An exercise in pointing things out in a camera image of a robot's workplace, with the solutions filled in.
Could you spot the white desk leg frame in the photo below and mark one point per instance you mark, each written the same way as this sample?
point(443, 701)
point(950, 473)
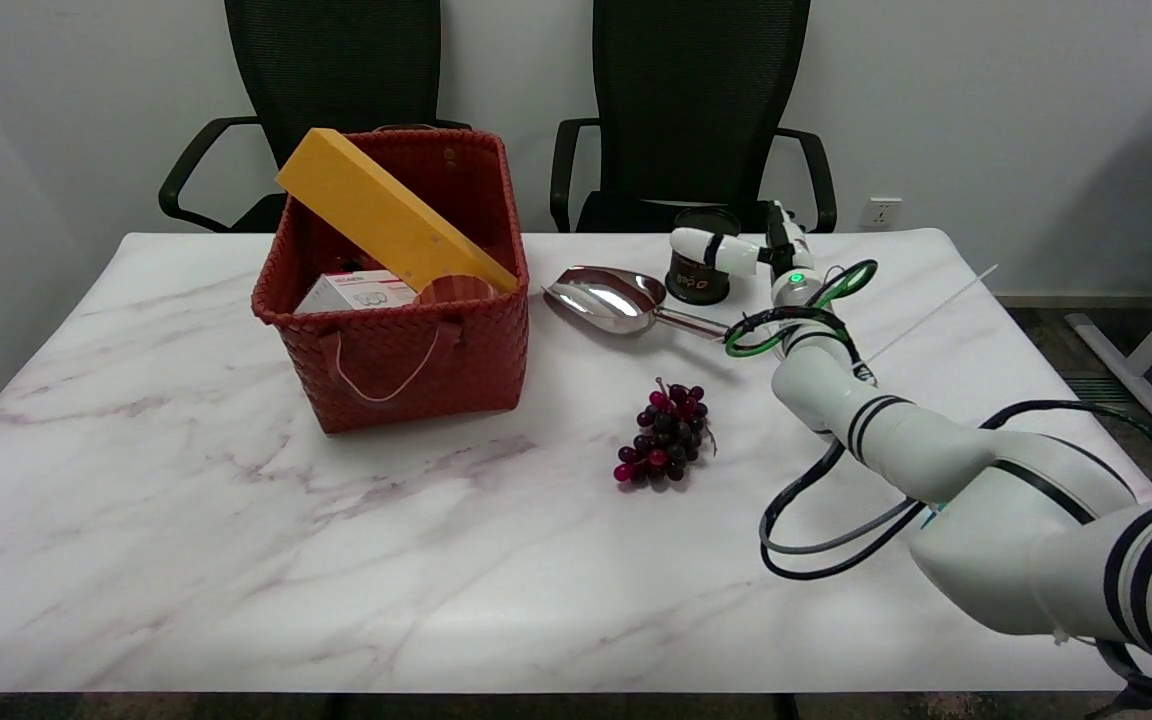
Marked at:
point(1151, 340)

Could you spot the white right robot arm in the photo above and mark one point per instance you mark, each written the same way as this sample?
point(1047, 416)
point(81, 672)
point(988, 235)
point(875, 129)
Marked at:
point(986, 480)

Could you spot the brown round cup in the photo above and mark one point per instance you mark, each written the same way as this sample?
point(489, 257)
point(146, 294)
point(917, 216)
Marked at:
point(455, 291)

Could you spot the yellow rectangular box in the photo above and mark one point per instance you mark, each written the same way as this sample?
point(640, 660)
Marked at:
point(391, 212)

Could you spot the black office chair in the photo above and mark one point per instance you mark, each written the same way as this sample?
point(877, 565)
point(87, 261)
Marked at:
point(326, 90)
point(696, 110)

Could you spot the red woven basket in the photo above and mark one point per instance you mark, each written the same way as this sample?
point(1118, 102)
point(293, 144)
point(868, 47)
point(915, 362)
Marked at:
point(396, 300)

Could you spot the black pen container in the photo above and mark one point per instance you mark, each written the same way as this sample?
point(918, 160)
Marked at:
point(700, 262)

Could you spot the silver metal scoop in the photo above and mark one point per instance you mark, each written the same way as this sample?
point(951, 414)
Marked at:
point(616, 300)

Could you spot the white and pink carton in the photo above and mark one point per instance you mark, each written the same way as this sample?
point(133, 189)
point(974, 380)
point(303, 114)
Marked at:
point(356, 292)

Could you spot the white wall socket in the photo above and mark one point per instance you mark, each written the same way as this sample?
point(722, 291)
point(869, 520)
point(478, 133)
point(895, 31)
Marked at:
point(879, 213)

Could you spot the purple plastic grape bunch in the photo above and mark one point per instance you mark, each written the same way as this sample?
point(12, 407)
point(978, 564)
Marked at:
point(664, 440)

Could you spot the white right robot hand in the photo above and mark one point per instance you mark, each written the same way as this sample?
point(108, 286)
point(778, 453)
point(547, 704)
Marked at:
point(746, 250)

